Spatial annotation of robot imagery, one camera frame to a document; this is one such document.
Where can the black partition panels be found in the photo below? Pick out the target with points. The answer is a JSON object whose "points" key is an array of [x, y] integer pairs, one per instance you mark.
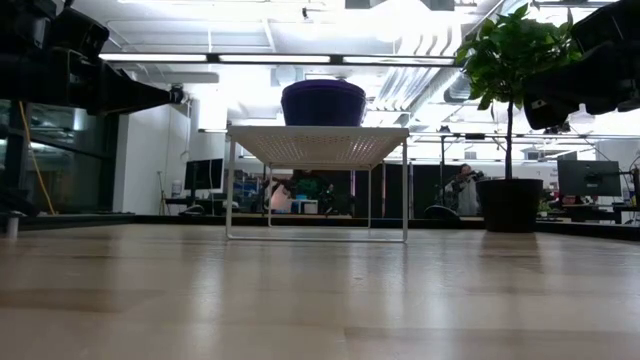
{"points": [[430, 187]]}

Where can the black office chair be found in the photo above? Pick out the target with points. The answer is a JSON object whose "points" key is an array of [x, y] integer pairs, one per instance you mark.
{"points": [[440, 214]]}

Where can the small white post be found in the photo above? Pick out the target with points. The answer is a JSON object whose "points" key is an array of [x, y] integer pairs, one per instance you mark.
{"points": [[12, 227]]}

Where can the small white table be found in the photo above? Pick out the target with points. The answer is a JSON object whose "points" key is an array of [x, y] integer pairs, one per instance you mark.
{"points": [[305, 206]]}

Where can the white water jug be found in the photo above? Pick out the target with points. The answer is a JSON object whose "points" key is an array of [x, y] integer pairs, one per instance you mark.
{"points": [[176, 189]]}

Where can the black round ceiling spotlight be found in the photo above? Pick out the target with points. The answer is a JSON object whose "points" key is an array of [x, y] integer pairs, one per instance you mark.
{"points": [[175, 88]]}

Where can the long ceiling light fixture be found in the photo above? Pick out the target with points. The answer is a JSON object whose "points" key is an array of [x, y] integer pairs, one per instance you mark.
{"points": [[275, 58]]}

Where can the white perforated metal shelf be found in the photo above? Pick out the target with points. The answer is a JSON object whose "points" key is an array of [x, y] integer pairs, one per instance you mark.
{"points": [[315, 145]]}

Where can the grey monitor back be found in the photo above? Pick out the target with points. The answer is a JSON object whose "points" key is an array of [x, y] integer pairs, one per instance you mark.
{"points": [[587, 177]]}

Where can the green potted plant black pot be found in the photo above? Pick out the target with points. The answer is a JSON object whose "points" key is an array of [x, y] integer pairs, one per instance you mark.
{"points": [[510, 205]]}

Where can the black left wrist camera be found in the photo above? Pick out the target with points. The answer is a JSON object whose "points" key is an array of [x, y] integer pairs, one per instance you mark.
{"points": [[80, 32]]}

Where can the person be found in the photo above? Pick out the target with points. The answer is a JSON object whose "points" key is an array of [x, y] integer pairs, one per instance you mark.
{"points": [[307, 187], [467, 197]]}

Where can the black aluminium table frame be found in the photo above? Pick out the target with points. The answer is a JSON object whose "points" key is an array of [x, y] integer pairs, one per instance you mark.
{"points": [[140, 219]]}

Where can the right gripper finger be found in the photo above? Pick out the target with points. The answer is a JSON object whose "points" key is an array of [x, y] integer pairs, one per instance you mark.
{"points": [[547, 112]]}

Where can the dark glass wall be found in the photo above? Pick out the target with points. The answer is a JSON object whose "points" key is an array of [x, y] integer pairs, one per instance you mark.
{"points": [[75, 150]]}

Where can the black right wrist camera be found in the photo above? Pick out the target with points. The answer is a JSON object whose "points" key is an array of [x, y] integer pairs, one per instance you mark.
{"points": [[605, 25]]}

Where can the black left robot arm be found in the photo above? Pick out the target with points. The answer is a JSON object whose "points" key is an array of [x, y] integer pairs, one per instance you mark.
{"points": [[20, 20]]}

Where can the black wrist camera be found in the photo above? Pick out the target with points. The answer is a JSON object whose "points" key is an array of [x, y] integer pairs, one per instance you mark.
{"points": [[605, 25], [80, 32]]}

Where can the black computer monitor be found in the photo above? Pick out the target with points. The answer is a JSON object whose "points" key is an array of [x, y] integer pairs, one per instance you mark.
{"points": [[202, 174]]}

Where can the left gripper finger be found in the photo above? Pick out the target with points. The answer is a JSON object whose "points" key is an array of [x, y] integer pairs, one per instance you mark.
{"points": [[130, 95]]}

